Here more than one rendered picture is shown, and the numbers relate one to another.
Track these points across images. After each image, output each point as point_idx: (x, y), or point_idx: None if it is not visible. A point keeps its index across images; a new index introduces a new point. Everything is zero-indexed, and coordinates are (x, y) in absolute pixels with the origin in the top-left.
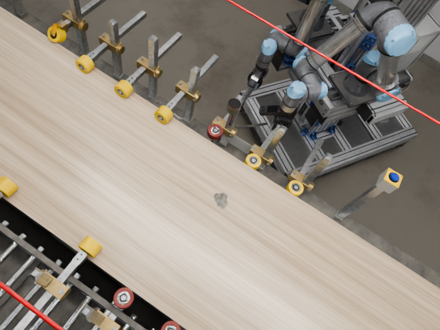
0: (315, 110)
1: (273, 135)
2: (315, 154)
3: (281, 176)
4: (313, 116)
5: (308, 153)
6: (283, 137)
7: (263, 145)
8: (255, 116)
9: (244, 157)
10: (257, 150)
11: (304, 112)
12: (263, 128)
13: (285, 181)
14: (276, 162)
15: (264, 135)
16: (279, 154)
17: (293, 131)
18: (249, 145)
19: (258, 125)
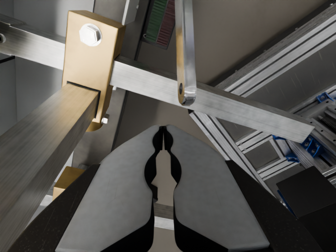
0: (329, 220)
1: (203, 108)
2: (170, 229)
3: (106, 133)
4: (306, 205)
5: (247, 130)
6: (272, 90)
7: (137, 75)
8: (318, 26)
9: (117, 5)
10: (83, 53)
11: (326, 128)
12: (291, 50)
13: (97, 144)
14: (223, 85)
15: (275, 54)
16: (236, 88)
17: (285, 103)
18: (126, 1)
19: (177, 16)
